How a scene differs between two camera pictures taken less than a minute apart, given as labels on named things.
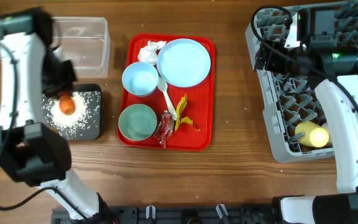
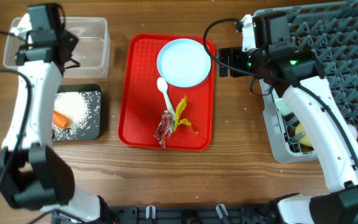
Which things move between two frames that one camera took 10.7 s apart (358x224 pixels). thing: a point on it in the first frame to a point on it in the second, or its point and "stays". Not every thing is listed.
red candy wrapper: (165, 128) stays
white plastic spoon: (162, 84) stays
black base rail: (179, 214) stays
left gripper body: (63, 74) to (69, 39)
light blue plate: (183, 63) stays
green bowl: (137, 122) to (282, 107)
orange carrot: (66, 103) to (60, 120)
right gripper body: (276, 62) to (250, 61)
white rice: (74, 125) stays
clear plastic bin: (86, 41) stays
